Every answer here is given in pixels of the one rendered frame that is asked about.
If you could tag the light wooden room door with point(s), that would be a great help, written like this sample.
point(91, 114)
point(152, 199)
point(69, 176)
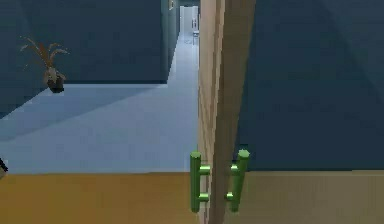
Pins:
point(216, 83)

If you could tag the brown potted house plant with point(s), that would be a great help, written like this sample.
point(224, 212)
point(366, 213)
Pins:
point(50, 66)

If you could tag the framed wall picture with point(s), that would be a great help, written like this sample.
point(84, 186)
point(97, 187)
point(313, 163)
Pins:
point(171, 4)

